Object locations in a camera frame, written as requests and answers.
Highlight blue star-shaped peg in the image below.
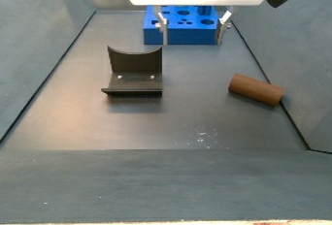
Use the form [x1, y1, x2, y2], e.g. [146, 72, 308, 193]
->
[196, 6, 211, 16]

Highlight brown round cylinder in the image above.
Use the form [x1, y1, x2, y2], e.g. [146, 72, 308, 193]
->
[227, 74, 283, 107]

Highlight black curved cradle stand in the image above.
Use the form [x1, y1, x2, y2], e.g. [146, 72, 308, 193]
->
[101, 48, 163, 96]

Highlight blue block with shaped holes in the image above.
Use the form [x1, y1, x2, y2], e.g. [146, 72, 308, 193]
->
[143, 6, 218, 45]

